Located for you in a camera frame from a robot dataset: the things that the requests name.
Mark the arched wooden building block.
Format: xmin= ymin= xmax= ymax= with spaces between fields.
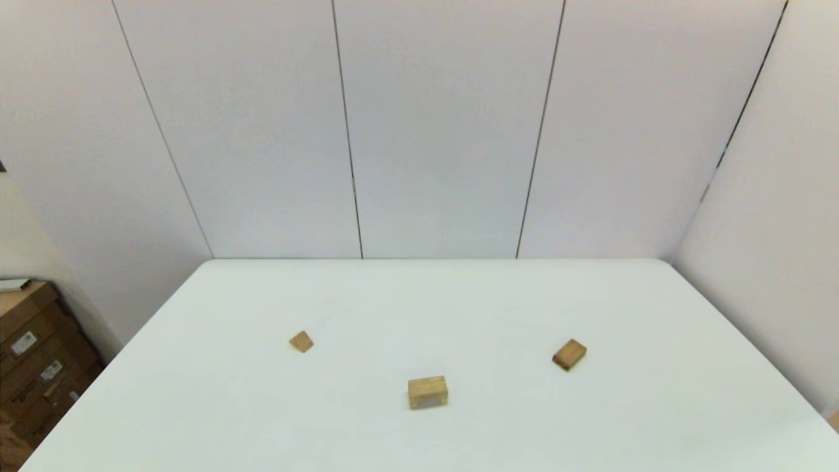
xmin=408 ymin=376 xmax=450 ymax=411

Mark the rectangular wooden building block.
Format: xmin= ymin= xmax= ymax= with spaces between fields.
xmin=552 ymin=338 xmax=587 ymax=372

